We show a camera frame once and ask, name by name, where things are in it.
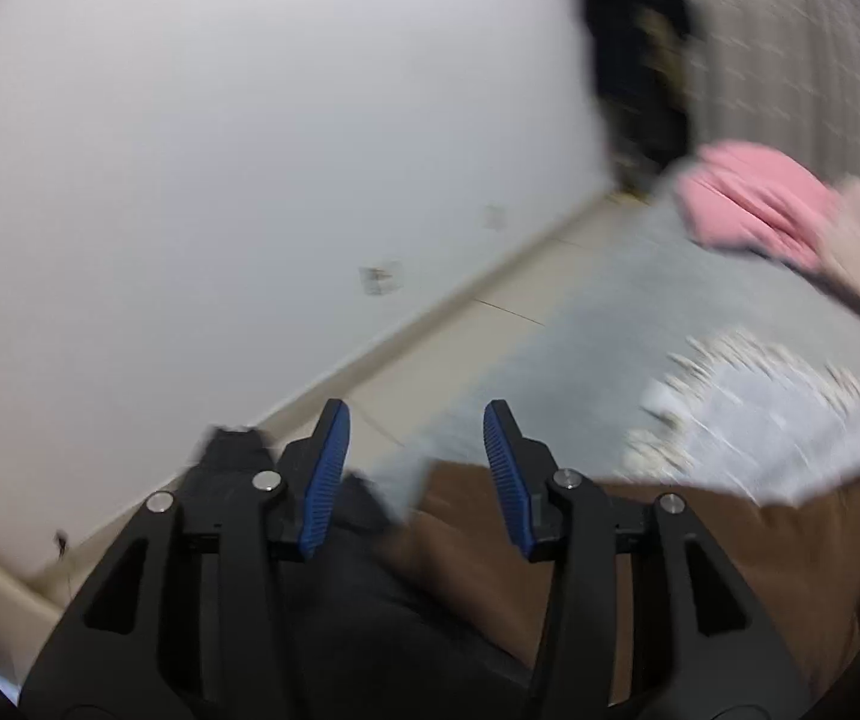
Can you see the brown coat with fur collar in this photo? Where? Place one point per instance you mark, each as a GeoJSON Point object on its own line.
{"type": "Point", "coordinates": [803, 563]}

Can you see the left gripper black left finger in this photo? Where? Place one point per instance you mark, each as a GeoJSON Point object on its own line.
{"type": "Point", "coordinates": [185, 615]}

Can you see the white lace bed cloth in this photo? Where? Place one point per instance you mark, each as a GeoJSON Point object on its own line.
{"type": "Point", "coordinates": [743, 417]}

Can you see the black garment on bed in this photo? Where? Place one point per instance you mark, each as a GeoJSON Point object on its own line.
{"type": "Point", "coordinates": [340, 634]}

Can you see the grey patterned curtain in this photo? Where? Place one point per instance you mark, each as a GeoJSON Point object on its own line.
{"type": "Point", "coordinates": [785, 73]}

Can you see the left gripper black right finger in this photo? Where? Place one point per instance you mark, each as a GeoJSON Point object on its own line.
{"type": "Point", "coordinates": [647, 617]}

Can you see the dark clothes hanging by curtain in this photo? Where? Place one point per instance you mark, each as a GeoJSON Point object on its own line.
{"type": "Point", "coordinates": [639, 73]}

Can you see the pink garment on bed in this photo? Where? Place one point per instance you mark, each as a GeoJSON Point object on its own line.
{"type": "Point", "coordinates": [748, 196]}

